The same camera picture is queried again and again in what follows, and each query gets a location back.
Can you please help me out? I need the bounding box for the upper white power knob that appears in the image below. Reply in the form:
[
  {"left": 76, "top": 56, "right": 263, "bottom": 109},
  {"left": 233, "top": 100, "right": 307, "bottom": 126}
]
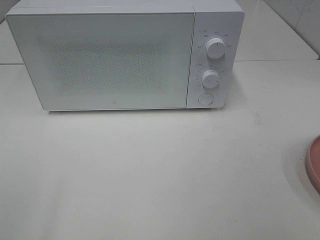
[{"left": 205, "top": 37, "right": 226, "bottom": 59}]

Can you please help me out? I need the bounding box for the lower white timer knob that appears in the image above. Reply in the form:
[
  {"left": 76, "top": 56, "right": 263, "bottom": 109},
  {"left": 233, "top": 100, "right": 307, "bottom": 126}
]
[{"left": 201, "top": 70, "right": 220, "bottom": 89}]

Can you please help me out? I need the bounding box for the round white door button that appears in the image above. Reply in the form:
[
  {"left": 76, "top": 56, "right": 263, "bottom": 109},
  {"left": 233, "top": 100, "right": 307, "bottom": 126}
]
[{"left": 198, "top": 93, "right": 214, "bottom": 106}]

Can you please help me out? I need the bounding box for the pink round plate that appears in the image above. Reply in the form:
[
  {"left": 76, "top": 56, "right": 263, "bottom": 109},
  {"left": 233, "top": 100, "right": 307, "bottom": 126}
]
[{"left": 306, "top": 135, "right": 320, "bottom": 193}]

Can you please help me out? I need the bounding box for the white microwave oven body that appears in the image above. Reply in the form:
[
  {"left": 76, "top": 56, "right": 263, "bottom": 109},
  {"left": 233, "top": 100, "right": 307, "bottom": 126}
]
[{"left": 5, "top": 0, "right": 245, "bottom": 110}]

